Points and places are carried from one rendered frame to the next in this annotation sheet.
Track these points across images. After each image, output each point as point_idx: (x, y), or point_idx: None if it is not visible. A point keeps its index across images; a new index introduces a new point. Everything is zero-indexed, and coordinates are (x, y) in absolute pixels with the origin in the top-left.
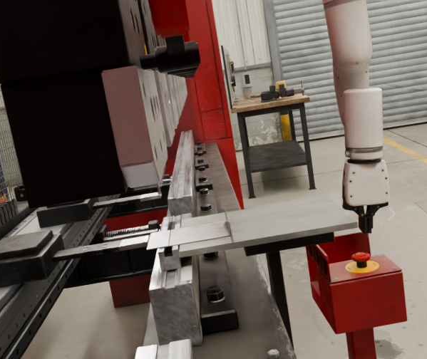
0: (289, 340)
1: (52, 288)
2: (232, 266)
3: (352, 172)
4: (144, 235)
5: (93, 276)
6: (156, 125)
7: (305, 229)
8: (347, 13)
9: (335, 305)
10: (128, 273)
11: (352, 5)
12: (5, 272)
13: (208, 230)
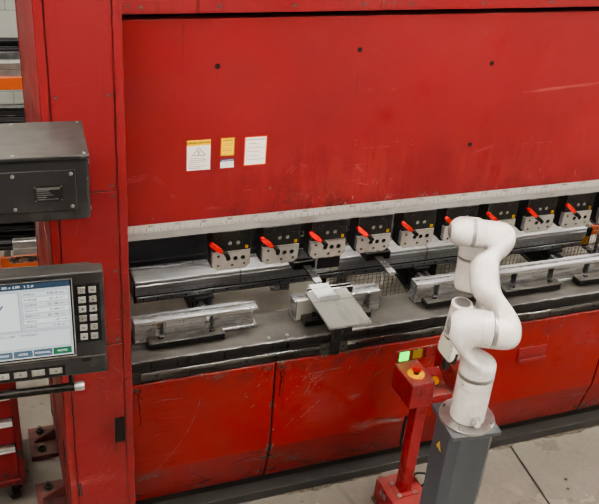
0: (298, 338)
1: (323, 274)
2: None
3: (442, 334)
4: None
5: (408, 285)
6: (229, 261)
7: (323, 317)
8: (457, 263)
9: (393, 374)
10: None
11: (459, 261)
12: None
13: (327, 295)
